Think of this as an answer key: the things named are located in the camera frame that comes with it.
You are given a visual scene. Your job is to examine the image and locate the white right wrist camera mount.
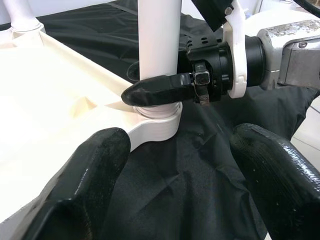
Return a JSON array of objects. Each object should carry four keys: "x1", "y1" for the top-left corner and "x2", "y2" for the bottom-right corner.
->
[{"x1": 191, "y1": 0, "x2": 249, "y2": 99}]

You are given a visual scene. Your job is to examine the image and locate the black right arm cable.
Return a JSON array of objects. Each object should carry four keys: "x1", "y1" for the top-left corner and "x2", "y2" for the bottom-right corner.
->
[{"x1": 293, "y1": 0, "x2": 320, "y2": 16}]

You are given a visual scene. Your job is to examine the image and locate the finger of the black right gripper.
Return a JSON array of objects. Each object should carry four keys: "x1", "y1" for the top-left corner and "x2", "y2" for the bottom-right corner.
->
[
  {"x1": 120, "y1": 72, "x2": 197, "y2": 108},
  {"x1": 126, "y1": 61, "x2": 141, "y2": 85}
]

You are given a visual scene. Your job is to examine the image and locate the white plastic table leg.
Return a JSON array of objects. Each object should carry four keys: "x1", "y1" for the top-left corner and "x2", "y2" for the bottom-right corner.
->
[
  {"x1": 136, "y1": 0, "x2": 183, "y2": 120},
  {"x1": 4, "y1": 0, "x2": 44, "y2": 33}
]

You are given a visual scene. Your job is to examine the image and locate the black table cloth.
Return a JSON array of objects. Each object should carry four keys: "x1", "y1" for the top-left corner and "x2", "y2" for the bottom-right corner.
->
[{"x1": 37, "y1": 0, "x2": 320, "y2": 240}]

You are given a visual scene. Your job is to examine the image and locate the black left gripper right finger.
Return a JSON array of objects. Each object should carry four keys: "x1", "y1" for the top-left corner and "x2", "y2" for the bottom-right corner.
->
[{"x1": 229, "y1": 122, "x2": 320, "y2": 240}]

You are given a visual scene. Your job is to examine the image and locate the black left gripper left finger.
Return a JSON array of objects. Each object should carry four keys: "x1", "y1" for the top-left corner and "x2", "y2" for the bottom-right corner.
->
[{"x1": 14, "y1": 126, "x2": 132, "y2": 240}]

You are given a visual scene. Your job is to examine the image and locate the white plastic children table top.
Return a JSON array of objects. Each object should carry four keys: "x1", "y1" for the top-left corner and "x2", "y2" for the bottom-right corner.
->
[{"x1": 0, "y1": 26, "x2": 183, "y2": 223}]

